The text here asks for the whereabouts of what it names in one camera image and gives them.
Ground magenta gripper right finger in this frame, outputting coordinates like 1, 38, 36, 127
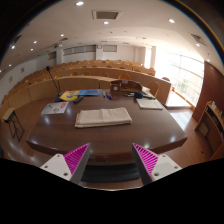
132, 143, 181, 185

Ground white magazine on table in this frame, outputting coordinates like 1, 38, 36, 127
42, 102, 68, 114

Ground folded beige towel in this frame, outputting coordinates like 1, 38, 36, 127
75, 107, 132, 128

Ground white paper pad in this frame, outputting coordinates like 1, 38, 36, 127
137, 99, 163, 110

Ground yellow and blue booklet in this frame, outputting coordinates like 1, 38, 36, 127
60, 90, 79, 101

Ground wooden bookshelf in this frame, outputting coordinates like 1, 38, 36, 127
195, 101, 224, 160

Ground red and blue markers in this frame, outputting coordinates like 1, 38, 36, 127
103, 92, 113, 100

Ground black remote control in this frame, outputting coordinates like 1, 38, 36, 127
73, 96, 84, 103

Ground wooden desktop organizer box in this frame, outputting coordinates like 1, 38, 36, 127
110, 80, 142, 93

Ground large brown wooden desk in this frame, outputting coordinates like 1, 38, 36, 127
27, 93, 187, 165

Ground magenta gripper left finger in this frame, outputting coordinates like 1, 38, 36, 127
41, 143, 91, 184

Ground black gooseneck microphone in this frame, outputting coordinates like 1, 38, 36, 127
46, 66, 63, 103

